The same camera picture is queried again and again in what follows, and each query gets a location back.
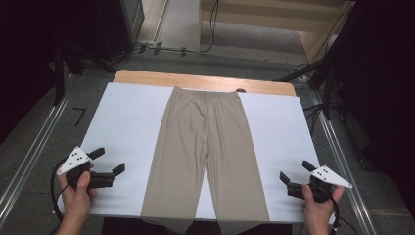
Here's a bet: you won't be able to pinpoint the white power strip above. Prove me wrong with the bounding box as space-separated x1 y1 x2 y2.
136 40 164 56

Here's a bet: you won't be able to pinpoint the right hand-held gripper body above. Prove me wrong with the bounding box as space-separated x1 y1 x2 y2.
287 164 353 204

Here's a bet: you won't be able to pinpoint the wooden table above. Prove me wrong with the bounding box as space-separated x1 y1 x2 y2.
112 69 297 97

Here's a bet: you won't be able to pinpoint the person's left hand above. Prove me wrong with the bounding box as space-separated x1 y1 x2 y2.
58 170 97 226

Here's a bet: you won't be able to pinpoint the dark cabinet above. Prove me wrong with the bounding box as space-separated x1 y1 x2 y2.
96 0 145 61

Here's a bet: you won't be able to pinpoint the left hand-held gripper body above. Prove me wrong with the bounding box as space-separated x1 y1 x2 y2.
57 145 115 190

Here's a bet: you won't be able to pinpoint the left hand-held gripper black cable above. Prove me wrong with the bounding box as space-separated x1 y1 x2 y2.
49 159 71 223

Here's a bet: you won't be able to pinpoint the person's right hand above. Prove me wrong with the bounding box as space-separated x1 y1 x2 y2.
301 185 346 229

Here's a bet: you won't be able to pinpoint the metal floor rail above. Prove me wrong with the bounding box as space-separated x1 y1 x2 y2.
311 90 380 235
152 0 170 43
0 93 71 227

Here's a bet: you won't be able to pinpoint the dark curtain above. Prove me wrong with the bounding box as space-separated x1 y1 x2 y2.
0 0 99 146
329 0 415 216

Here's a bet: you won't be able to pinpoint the hand-held gripper black cable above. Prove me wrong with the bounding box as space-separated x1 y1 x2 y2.
328 195 342 235
49 159 71 223

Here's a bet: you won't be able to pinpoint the thin black floor cable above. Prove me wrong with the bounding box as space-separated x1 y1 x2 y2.
338 214 360 235

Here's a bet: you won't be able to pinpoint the light wooden furniture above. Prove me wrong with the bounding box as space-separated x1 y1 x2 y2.
197 0 356 64

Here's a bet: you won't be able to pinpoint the black metal stand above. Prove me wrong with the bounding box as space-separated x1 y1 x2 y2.
275 0 361 121
53 40 115 106

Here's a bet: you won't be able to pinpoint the right hand-held gripper black cable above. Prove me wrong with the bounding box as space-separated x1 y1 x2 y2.
328 195 342 235

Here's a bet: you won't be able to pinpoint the white board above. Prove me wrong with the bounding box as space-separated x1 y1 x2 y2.
53 81 337 225

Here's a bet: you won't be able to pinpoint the beige pants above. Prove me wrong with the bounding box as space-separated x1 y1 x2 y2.
140 86 271 235

